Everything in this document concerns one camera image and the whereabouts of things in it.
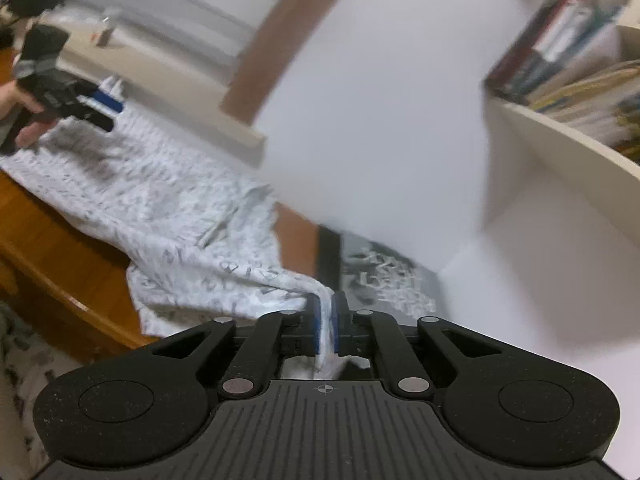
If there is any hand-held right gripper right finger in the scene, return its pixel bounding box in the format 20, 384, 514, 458
331, 290, 506, 402

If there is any glass jar orange label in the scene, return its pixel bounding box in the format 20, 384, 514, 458
97, 7, 121, 49

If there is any wooden window frame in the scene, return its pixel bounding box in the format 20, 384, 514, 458
220, 0, 372, 127

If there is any black folded garment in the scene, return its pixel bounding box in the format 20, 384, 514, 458
317, 225, 344, 287

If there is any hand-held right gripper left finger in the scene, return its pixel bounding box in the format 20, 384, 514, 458
150, 292, 324, 402

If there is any cream wall shelf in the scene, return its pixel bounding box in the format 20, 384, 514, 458
482, 85, 640, 262

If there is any cream window sill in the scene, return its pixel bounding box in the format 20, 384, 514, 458
50, 10, 267, 167

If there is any white patterned shirt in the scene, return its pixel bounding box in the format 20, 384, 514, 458
0, 105, 352, 382

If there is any patterned bed sheet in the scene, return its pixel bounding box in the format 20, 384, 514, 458
0, 300, 87, 480

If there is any person's left hand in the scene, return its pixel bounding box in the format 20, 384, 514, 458
0, 82, 57, 149

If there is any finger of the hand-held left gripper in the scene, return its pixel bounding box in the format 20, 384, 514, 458
65, 104, 116, 134
91, 86, 126, 114

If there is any row of books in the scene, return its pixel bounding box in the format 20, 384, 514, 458
484, 0, 640, 162

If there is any grey printed t-shirt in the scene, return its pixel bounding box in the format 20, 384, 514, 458
340, 232, 444, 322

